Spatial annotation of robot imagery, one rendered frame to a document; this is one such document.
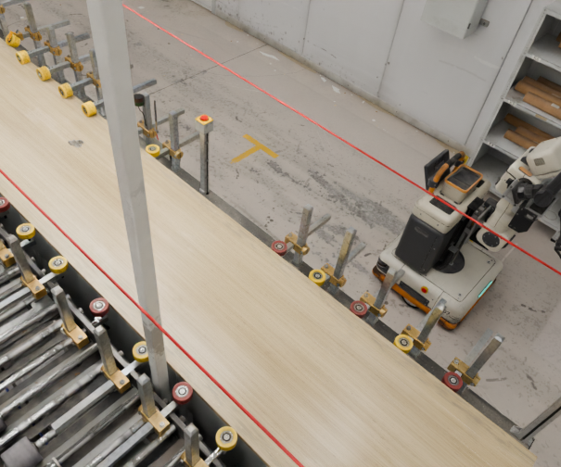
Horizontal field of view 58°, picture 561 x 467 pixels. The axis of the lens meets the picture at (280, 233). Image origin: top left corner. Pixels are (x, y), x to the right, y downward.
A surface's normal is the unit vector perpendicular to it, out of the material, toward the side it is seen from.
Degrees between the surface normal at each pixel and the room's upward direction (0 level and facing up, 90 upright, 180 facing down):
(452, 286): 0
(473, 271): 0
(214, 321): 0
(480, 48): 90
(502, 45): 90
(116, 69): 90
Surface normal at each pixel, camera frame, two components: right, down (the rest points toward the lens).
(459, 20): -0.67, 0.50
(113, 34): 0.73, 0.55
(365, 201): 0.11, -0.67
